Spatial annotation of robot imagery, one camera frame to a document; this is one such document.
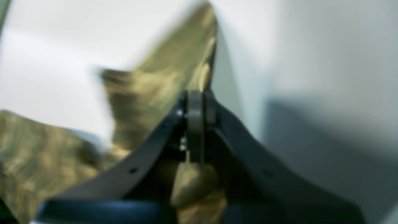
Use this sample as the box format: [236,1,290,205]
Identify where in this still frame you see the camouflage t-shirt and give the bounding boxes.
[1,4,218,224]

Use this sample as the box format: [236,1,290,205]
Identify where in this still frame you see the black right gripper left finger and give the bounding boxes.
[34,91,204,224]

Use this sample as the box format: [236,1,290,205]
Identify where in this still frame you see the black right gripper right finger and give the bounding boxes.
[204,91,366,224]

